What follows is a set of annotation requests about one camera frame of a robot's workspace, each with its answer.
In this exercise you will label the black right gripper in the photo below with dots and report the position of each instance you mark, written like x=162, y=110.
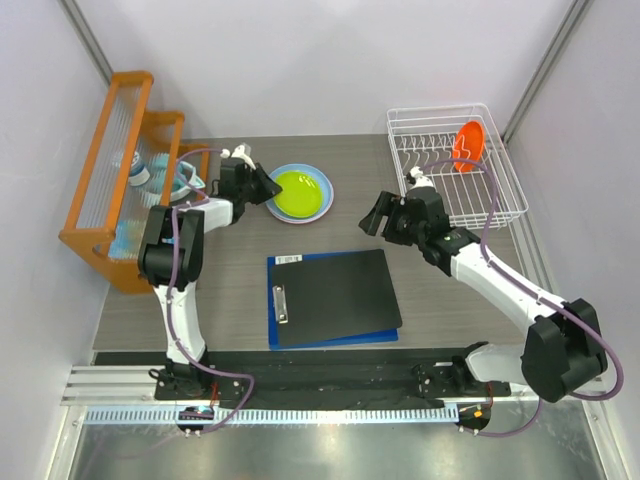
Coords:
x=383, y=207

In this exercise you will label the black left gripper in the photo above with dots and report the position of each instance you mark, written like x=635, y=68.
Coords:
x=268, y=187

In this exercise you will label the green plate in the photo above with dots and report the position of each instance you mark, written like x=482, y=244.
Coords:
x=301, y=195

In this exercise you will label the blue plate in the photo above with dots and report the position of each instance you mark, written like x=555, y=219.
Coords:
x=318, y=175

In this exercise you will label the orange plate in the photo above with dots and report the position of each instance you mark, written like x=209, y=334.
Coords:
x=468, y=147

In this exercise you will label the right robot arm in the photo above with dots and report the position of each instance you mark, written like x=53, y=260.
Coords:
x=560, y=352

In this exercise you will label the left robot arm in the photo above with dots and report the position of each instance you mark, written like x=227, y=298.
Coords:
x=171, y=254

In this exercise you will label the orange wooden shelf rack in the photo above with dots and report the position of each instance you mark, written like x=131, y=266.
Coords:
x=103, y=195

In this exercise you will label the white and teal bowl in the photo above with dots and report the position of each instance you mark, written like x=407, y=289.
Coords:
x=185, y=181

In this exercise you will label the teal scrub brush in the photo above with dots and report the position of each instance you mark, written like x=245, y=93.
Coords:
x=151, y=191

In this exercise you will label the black clipboard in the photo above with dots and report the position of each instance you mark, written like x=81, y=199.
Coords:
x=325, y=298

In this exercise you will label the small white blue jar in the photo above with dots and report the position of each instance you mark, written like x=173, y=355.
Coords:
x=138, y=173

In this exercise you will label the blue folder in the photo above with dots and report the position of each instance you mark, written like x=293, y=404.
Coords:
x=390, y=335

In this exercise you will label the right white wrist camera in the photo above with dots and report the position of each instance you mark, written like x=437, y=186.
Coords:
x=416, y=178

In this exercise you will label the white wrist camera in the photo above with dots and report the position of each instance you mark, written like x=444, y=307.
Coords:
x=416, y=178
x=242, y=151

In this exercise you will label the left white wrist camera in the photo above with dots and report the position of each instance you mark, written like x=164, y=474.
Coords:
x=242, y=151

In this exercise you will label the white wire dish rack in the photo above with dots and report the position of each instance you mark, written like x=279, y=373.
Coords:
x=424, y=137

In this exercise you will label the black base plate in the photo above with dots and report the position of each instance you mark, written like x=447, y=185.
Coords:
x=333, y=380

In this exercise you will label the aluminium frame rail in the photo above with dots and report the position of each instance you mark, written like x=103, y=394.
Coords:
x=125, y=395

